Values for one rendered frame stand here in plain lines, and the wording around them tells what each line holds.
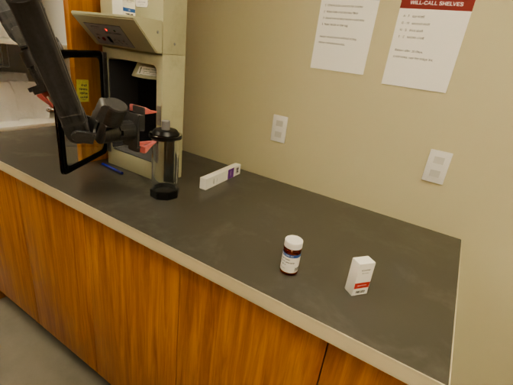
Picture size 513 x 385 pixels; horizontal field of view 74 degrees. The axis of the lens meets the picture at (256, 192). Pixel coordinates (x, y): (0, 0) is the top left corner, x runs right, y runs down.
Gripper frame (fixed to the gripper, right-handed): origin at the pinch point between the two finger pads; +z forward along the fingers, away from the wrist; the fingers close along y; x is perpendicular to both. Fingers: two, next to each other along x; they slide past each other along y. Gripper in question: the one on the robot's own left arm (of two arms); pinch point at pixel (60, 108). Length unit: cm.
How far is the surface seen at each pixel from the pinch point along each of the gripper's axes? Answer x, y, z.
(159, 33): -6.4, -40.9, -11.8
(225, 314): 45, -45, 62
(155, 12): -9.9, -41.2, -18.1
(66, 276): 9, 28, 60
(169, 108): -9.7, -33.1, 12.1
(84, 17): -11.0, -17.2, -24.4
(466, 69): -3, -131, 28
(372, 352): 65, -79, 60
